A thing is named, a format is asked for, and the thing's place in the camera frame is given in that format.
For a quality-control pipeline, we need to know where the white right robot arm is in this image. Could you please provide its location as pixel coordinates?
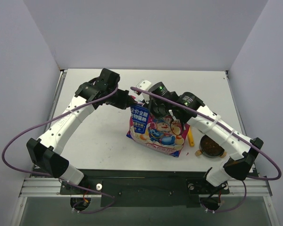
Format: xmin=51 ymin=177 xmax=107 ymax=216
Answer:
xmin=143 ymin=82 xmax=263 ymax=193

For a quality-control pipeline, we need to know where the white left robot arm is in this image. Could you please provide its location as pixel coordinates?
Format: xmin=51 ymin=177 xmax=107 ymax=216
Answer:
xmin=26 ymin=68 xmax=130 ymax=194

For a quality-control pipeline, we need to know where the aluminium front frame rail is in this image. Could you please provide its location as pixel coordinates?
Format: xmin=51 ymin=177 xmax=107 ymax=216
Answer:
xmin=19 ymin=178 xmax=271 ymax=197

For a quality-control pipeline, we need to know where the black fish print bowl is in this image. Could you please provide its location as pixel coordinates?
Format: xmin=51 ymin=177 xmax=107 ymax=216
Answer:
xmin=200 ymin=135 xmax=225 ymax=158

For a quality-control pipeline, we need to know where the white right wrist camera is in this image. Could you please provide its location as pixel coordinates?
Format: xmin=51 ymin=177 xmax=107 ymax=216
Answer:
xmin=134 ymin=80 xmax=152 ymax=104

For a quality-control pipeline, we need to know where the pink pet food bag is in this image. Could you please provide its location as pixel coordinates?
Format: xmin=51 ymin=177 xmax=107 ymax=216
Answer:
xmin=126 ymin=102 xmax=190 ymax=158

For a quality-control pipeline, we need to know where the yellow plastic scoop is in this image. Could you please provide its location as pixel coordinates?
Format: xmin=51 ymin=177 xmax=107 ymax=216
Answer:
xmin=187 ymin=127 xmax=195 ymax=147

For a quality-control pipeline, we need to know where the black mounting base plate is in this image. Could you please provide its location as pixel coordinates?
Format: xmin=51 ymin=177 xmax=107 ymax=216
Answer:
xmin=60 ymin=169 xmax=231 ymax=209

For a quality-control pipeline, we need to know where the aluminium table edge rail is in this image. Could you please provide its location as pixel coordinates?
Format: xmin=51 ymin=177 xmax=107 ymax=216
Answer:
xmin=46 ymin=69 xmax=67 ymax=121

